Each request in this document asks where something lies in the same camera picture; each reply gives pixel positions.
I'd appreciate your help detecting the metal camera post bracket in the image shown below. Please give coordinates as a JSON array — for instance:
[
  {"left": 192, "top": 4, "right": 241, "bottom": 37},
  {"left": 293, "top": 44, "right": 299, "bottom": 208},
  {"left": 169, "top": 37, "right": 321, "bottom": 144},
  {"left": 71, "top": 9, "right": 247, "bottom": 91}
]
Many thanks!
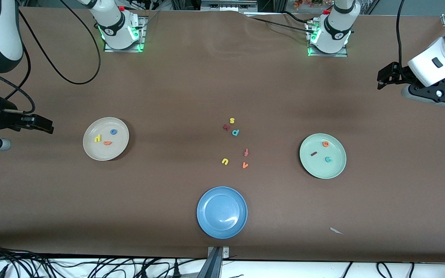
[{"left": 197, "top": 246, "right": 231, "bottom": 278}]

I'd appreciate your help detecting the beige round plate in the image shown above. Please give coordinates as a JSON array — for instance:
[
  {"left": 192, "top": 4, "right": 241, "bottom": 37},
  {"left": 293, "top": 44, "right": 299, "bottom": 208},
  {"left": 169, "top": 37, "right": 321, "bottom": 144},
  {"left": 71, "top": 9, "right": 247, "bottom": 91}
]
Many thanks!
[{"left": 83, "top": 117, "right": 129, "bottom": 161}]

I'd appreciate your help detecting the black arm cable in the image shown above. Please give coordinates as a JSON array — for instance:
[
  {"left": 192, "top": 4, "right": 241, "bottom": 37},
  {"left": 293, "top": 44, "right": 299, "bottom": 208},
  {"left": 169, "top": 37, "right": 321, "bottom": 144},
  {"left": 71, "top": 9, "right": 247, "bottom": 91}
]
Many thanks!
[
  {"left": 18, "top": 0, "right": 102, "bottom": 85},
  {"left": 395, "top": 0, "right": 406, "bottom": 68}
]

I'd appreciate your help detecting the grey metal device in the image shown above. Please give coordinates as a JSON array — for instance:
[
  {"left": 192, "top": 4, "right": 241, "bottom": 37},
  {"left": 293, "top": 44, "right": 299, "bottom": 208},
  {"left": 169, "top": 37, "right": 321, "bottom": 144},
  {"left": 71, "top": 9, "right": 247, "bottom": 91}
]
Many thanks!
[{"left": 200, "top": 0, "right": 258, "bottom": 12}]

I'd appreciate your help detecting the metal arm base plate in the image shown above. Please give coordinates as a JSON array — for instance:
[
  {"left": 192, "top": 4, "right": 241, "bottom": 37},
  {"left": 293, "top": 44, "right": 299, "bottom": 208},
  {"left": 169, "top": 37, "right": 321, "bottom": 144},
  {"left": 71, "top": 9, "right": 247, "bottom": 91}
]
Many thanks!
[
  {"left": 307, "top": 19, "right": 348, "bottom": 58},
  {"left": 104, "top": 16, "right": 146, "bottom": 53}
]

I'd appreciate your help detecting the orange red decoration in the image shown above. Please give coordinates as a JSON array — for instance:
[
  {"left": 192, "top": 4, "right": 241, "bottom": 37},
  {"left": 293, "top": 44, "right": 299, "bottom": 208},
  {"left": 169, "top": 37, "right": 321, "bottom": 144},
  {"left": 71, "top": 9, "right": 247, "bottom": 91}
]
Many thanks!
[{"left": 293, "top": 0, "right": 334, "bottom": 9}]

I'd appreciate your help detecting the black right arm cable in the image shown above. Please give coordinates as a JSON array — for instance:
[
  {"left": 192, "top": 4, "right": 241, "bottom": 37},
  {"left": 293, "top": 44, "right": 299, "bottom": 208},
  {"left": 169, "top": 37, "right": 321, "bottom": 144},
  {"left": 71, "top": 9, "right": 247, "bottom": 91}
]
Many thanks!
[{"left": 18, "top": 0, "right": 102, "bottom": 85}]

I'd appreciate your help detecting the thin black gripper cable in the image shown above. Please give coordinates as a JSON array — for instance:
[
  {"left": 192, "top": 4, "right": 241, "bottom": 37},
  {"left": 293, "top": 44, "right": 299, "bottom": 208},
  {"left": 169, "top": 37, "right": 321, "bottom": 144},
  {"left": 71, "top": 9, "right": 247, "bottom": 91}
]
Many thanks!
[{"left": 0, "top": 39, "right": 37, "bottom": 115}]

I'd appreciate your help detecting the brown table cover sheet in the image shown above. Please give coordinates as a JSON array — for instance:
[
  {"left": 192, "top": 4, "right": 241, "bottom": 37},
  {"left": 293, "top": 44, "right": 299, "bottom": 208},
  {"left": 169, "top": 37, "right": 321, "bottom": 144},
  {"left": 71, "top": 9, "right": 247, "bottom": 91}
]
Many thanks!
[{"left": 0, "top": 7, "right": 445, "bottom": 263}]

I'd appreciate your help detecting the blue round plate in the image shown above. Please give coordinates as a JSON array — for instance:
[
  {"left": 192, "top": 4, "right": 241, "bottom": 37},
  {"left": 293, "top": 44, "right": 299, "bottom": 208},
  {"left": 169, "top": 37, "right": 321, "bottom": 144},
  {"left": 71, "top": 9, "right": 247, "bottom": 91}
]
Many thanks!
[{"left": 197, "top": 186, "right": 248, "bottom": 239}]

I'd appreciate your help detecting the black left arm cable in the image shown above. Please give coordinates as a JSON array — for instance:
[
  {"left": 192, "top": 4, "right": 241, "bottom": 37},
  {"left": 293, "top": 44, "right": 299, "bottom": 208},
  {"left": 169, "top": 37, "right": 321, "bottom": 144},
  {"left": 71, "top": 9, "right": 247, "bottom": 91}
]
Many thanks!
[{"left": 395, "top": 0, "right": 406, "bottom": 68}]

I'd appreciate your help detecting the green round plate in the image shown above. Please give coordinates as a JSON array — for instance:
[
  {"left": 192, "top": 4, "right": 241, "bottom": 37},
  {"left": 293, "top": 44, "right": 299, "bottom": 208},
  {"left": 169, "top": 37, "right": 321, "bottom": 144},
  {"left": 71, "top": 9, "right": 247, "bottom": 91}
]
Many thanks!
[{"left": 299, "top": 133, "right": 347, "bottom": 179}]

